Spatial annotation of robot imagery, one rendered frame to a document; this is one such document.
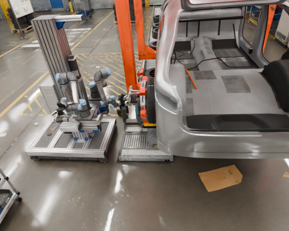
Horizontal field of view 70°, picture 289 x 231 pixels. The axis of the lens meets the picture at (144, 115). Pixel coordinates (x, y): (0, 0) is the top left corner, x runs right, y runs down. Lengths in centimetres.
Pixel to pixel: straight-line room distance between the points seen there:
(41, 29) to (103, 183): 210
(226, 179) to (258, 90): 126
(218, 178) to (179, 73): 153
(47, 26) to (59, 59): 39
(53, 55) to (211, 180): 260
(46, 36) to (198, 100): 199
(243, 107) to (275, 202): 122
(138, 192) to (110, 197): 38
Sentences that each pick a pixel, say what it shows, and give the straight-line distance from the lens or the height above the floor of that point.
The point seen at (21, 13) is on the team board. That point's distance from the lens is 1165.
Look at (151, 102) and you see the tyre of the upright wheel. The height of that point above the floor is 101.
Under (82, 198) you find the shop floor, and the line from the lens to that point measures 309.
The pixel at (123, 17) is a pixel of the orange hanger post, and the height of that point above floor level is 189.
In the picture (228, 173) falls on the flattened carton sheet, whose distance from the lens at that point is 324.
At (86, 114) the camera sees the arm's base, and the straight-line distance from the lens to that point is 294.
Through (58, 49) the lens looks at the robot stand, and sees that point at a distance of 282.
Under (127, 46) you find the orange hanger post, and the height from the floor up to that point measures 150.
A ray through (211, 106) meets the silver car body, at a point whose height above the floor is 94.
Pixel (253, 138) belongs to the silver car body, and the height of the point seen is 115.
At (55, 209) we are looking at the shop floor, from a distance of 314.
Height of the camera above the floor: 247
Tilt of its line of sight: 37 degrees down
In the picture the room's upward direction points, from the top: 5 degrees counter-clockwise
